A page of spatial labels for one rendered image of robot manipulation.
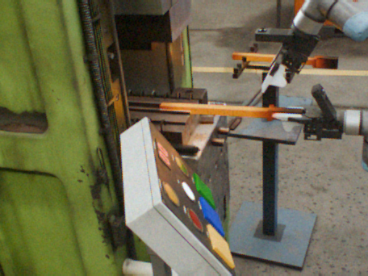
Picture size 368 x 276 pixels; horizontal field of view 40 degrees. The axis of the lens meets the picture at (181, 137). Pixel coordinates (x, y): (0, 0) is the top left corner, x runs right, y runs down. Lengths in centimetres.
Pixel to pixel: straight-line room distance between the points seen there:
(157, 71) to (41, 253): 76
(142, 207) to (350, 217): 196
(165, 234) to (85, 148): 44
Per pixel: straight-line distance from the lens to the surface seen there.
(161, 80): 191
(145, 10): 138
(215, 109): 162
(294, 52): 147
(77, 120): 128
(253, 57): 214
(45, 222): 165
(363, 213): 283
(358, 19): 137
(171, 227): 95
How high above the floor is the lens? 175
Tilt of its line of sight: 30 degrees down
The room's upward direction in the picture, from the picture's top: 6 degrees counter-clockwise
